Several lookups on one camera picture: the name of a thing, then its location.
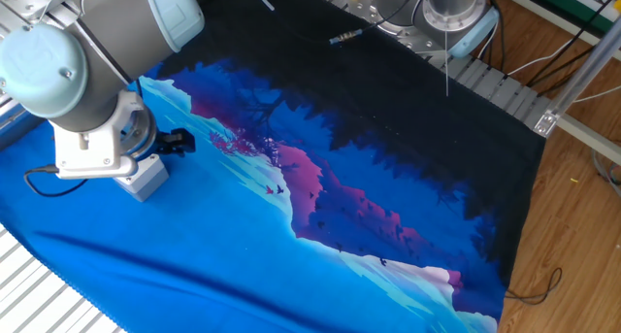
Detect metal inline cable connector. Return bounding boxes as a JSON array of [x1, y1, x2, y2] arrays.
[[328, 28, 365, 47]]

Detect black looped floor cable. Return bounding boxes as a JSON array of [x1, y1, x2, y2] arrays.
[[504, 266, 564, 307]]

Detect aluminium frame crossbeam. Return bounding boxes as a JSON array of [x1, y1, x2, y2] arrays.
[[556, 113, 621, 167]]

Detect blue mountain print tablecloth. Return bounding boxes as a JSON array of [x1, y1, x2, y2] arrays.
[[0, 0, 547, 333]]

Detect aluminium frame post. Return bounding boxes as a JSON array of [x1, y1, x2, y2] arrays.
[[532, 15, 621, 139]]

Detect silver wrist flange coupling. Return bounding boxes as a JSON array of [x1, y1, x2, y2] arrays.
[[118, 107, 160, 158]]

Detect white zip tie tail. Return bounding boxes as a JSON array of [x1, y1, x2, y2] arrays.
[[443, 29, 450, 99]]

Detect grey green-button switch box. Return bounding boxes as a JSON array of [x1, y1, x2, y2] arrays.
[[114, 151, 171, 203]]

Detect silver corner bracket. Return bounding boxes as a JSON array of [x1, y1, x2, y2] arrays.
[[532, 108, 560, 139]]

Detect black camera USB cable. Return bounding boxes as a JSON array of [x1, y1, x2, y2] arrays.
[[22, 163, 89, 199]]

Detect grey floor cable bundle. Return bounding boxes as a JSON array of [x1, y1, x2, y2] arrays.
[[590, 150, 621, 199]]

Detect white floor cable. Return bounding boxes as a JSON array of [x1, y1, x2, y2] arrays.
[[507, 35, 578, 78], [572, 85, 621, 105]]

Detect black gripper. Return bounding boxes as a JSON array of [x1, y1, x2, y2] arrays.
[[153, 127, 197, 158]]

